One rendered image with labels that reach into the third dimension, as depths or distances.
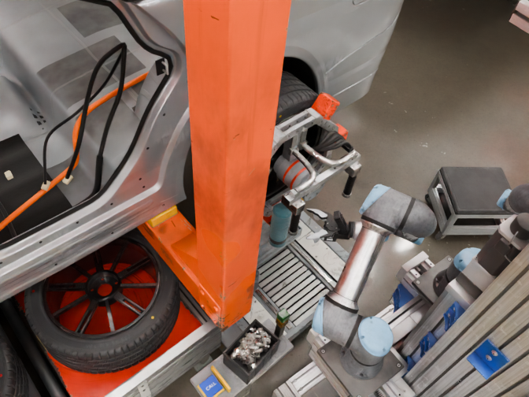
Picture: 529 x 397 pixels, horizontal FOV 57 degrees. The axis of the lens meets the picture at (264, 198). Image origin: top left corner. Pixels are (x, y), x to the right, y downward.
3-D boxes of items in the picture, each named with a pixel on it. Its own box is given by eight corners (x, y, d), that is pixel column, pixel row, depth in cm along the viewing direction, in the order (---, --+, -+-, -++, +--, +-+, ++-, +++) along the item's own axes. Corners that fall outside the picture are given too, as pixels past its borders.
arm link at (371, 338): (379, 372, 161) (390, 358, 150) (341, 353, 164) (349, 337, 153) (390, 341, 168) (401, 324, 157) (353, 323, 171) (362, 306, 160)
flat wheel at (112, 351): (108, 227, 263) (100, 200, 245) (207, 290, 245) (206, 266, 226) (6, 322, 227) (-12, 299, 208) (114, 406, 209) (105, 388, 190)
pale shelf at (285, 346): (268, 320, 222) (268, 317, 219) (293, 349, 215) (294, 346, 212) (190, 381, 203) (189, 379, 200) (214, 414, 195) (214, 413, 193)
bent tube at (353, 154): (326, 131, 219) (330, 113, 211) (357, 157, 211) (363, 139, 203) (297, 148, 212) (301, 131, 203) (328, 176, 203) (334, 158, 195)
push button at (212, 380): (212, 375, 201) (212, 373, 199) (223, 389, 198) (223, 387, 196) (198, 386, 198) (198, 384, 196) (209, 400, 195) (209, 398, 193)
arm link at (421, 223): (451, 209, 153) (427, 225, 201) (417, 195, 155) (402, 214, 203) (436, 243, 152) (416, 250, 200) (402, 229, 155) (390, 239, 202)
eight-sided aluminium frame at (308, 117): (316, 172, 257) (336, 92, 214) (324, 180, 254) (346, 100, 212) (234, 224, 233) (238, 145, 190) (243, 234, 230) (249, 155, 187)
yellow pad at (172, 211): (161, 194, 228) (160, 187, 224) (178, 213, 222) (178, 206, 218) (135, 208, 222) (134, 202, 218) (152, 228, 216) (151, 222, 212)
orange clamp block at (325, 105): (317, 110, 217) (328, 93, 213) (330, 120, 213) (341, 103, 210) (309, 109, 211) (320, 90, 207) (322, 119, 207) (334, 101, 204)
